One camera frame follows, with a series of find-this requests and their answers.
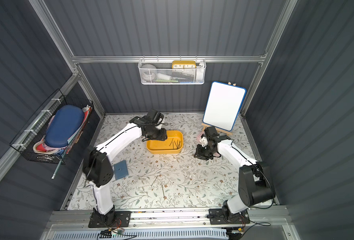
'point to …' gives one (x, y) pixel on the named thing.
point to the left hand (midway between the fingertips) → (165, 138)
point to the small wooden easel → (211, 131)
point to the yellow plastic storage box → (173, 144)
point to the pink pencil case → (199, 137)
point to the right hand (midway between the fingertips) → (199, 155)
